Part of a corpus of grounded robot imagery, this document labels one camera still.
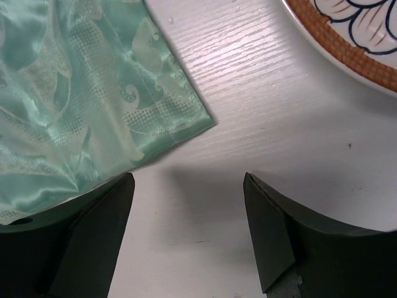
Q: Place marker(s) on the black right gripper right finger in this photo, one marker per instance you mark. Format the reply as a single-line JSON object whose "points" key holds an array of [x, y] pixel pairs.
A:
{"points": [[302, 253]]}

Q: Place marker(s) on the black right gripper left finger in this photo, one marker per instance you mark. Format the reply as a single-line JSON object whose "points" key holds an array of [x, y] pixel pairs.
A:
{"points": [[70, 250]]}

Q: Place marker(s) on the mint green satin cloth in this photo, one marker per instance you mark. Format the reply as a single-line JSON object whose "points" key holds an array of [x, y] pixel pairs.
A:
{"points": [[89, 90]]}

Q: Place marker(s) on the floral plate with orange rim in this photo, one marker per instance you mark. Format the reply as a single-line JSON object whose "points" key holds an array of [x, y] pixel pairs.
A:
{"points": [[359, 37]]}

